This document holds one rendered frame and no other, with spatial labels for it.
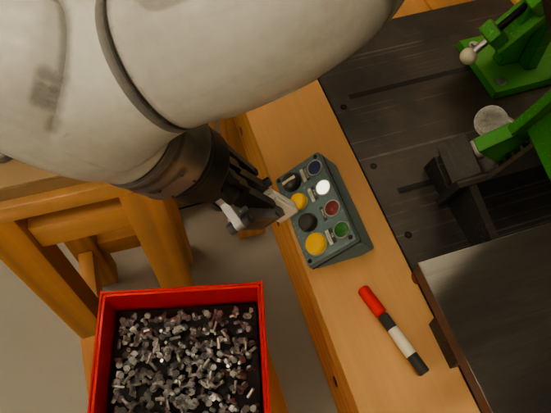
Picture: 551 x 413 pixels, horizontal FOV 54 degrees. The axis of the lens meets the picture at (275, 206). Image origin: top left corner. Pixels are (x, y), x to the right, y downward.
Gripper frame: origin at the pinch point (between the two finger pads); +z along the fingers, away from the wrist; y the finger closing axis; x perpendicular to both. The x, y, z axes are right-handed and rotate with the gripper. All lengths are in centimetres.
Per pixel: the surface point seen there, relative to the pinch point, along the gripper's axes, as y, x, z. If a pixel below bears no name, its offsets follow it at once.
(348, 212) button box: 1.5, 5.5, 10.8
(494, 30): -16.7, 37.0, 24.8
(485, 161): 3.3, 24.1, 17.2
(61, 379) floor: -21, -100, 60
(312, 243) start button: 3.5, -0.2, 8.5
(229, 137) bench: -46, -18, 47
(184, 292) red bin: 2.7, -16.7, 1.1
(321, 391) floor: 11, -41, 93
